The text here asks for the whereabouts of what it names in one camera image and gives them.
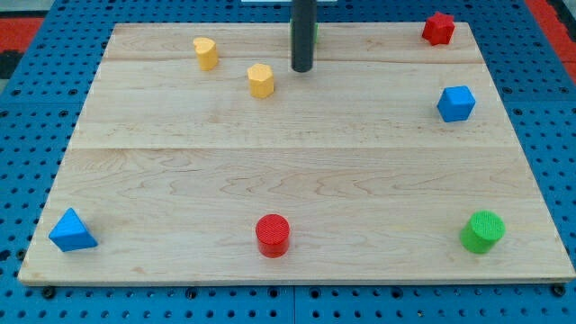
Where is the wooden board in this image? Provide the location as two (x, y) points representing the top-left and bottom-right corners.
(19, 22), (575, 286)

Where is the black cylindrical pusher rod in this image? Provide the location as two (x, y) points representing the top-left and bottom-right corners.
(291, 0), (317, 73)

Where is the yellow hexagon block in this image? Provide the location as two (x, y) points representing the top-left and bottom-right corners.
(247, 63), (275, 99)

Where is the red cylinder block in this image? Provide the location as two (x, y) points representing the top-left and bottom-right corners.
(255, 214), (291, 258)

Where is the yellow heart block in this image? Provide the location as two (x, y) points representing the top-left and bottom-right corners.
(193, 37), (219, 71)

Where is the blue triangle block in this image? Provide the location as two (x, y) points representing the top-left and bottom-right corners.
(49, 208), (98, 252)

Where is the green cylinder block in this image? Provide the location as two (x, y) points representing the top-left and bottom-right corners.
(459, 210), (506, 254)

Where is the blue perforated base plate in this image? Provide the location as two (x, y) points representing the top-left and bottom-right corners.
(1, 0), (575, 323)

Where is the blue cube block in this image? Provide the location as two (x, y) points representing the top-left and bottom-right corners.
(436, 85), (476, 122)

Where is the red star block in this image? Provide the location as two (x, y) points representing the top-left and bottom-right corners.
(422, 12), (455, 46)

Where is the green star block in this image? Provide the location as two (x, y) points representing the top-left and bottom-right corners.
(289, 18), (320, 44)

